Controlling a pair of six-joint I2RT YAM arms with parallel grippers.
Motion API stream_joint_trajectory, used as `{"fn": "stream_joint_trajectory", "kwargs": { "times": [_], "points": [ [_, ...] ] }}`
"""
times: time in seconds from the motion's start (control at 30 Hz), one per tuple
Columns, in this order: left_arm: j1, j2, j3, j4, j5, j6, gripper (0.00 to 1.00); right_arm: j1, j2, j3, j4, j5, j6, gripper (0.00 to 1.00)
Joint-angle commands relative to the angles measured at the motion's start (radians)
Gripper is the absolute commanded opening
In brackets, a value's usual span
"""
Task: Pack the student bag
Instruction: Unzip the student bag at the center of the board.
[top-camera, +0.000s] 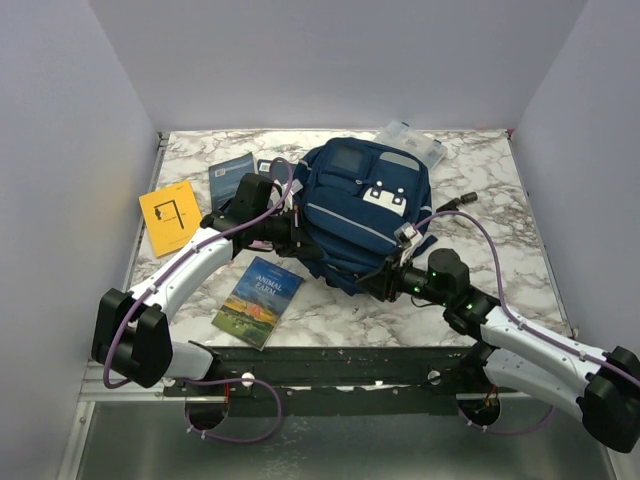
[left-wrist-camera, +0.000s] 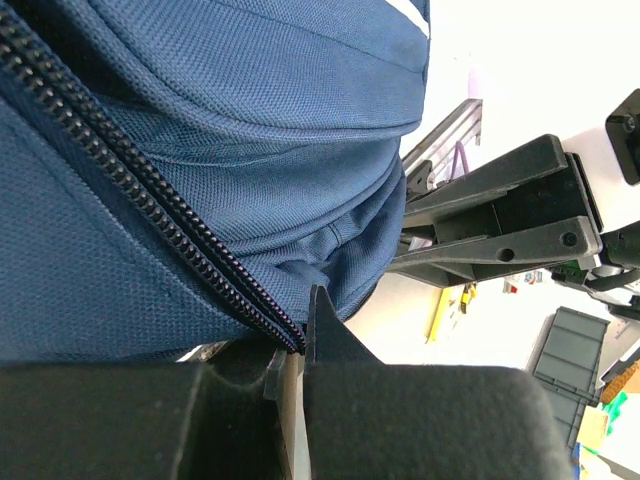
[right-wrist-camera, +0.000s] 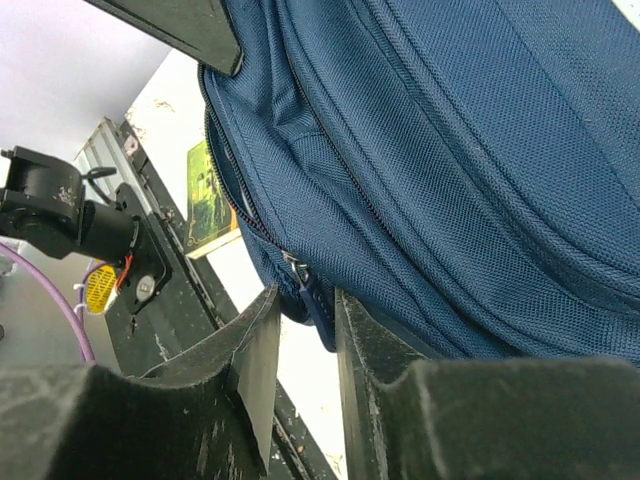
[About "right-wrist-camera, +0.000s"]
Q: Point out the Animal Farm paperback book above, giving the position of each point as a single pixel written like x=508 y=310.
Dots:
x=211 y=222

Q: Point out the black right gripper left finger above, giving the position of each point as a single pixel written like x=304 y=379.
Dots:
x=207 y=413

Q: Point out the navy blue student backpack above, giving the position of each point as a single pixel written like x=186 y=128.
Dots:
x=470 y=169

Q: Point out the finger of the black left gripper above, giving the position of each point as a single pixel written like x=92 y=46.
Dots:
x=201 y=29

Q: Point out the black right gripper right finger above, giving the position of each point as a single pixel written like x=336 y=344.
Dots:
x=409 y=416

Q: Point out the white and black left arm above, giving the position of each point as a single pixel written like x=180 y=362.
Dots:
x=44 y=198

